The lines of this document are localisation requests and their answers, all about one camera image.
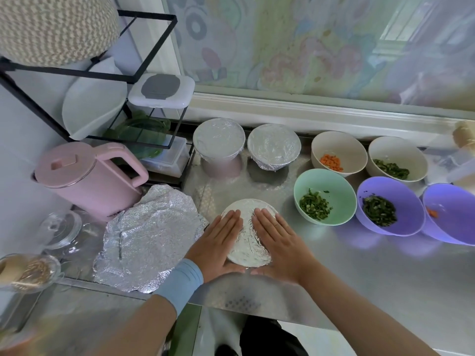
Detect person's right hand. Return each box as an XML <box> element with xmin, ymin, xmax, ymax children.
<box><xmin>251</xmin><ymin>208</ymin><xmax>322</xmax><ymax>286</ymax></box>

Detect person's left hand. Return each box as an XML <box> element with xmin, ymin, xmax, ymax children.
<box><xmin>184</xmin><ymin>210</ymin><xmax>244</xmax><ymax>284</ymax></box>

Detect foil-covered bowl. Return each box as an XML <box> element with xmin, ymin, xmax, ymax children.
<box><xmin>247</xmin><ymin>123</ymin><xmax>302</xmax><ymax>172</ymax></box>
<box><xmin>193</xmin><ymin>118</ymin><xmax>246</xmax><ymax>162</ymax></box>
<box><xmin>221</xmin><ymin>198</ymin><xmax>280</xmax><ymax>268</ymax></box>

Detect stack of aluminium foil sheets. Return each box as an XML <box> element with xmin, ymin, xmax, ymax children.
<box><xmin>93</xmin><ymin>183</ymin><xmax>209</xmax><ymax>294</ymax></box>

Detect mint green bowl chopped greens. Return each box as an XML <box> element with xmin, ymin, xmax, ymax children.
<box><xmin>293</xmin><ymin>168</ymin><xmax>358</xmax><ymax>227</ymax></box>

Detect pink bowl with greens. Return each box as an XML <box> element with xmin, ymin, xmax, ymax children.
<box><xmin>200</xmin><ymin>155</ymin><xmax>243</xmax><ymax>178</ymax></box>

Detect purple bowl chopped greens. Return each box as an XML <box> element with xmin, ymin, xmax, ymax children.
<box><xmin>355</xmin><ymin>176</ymin><xmax>427</xmax><ymax>237</ymax></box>

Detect white bowl carrot pieces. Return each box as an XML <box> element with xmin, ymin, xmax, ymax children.
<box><xmin>311</xmin><ymin>130</ymin><xmax>369</xmax><ymax>177</ymax></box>

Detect beige bowl with greens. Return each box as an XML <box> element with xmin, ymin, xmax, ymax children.
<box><xmin>367</xmin><ymin>136</ymin><xmax>429</xmax><ymax>184</ymax></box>

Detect purple bowl carrot pieces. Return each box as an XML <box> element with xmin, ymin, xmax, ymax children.
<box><xmin>421</xmin><ymin>183</ymin><xmax>475</xmax><ymax>247</ymax></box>

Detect person's right forearm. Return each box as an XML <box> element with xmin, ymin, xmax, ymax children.
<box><xmin>304</xmin><ymin>259</ymin><xmax>439</xmax><ymax>356</ymax></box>

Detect person's left forearm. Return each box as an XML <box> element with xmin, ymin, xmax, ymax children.
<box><xmin>93</xmin><ymin>293</ymin><xmax>181</xmax><ymax>356</ymax></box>

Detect stainless steel countertop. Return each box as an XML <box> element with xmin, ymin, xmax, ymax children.
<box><xmin>0</xmin><ymin>130</ymin><xmax>475</xmax><ymax>356</ymax></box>

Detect light blue wristband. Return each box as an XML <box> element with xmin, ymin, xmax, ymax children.
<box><xmin>152</xmin><ymin>259</ymin><xmax>205</xmax><ymax>317</ymax></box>

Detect black trousers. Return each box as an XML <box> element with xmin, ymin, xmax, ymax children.
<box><xmin>237</xmin><ymin>315</ymin><xmax>309</xmax><ymax>356</ymax></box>

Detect green floor mat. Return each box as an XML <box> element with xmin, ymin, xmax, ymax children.
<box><xmin>169</xmin><ymin>304</ymin><xmax>203</xmax><ymax>356</ymax></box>

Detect clear plastic box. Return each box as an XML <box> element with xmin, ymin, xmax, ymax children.
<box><xmin>141</xmin><ymin>133</ymin><xmax>191</xmax><ymax>178</ymax></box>

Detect clear glass jar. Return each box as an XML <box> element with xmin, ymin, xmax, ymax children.
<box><xmin>37</xmin><ymin>210</ymin><xmax>83</xmax><ymax>251</ymax></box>

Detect pink electric kettle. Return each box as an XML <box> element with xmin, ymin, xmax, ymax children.
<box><xmin>34</xmin><ymin>141</ymin><xmax>150</xmax><ymax>218</ymax></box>

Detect white plate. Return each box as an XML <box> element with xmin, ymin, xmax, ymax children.
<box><xmin>61</xmin><ymin>57</ymin><xmax>129</xmax><ymax>141</ymax></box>

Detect window with cartoon film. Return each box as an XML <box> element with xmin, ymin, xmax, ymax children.
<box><xmin>119</xmin><ymin>0</ymin><xmax>475</xmax><ymax>145</ymax></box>

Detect black metal rack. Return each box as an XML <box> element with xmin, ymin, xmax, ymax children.
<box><xmin>0</xmin><ymin>9</ymin><xmax>195</xmax><ymax>156</ymax></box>

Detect woven rope basket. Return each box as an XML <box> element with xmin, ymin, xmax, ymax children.
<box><xmin>0</xmin><ymin>0</ymin><xmax>121</xmax><ymax>67</ymax></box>

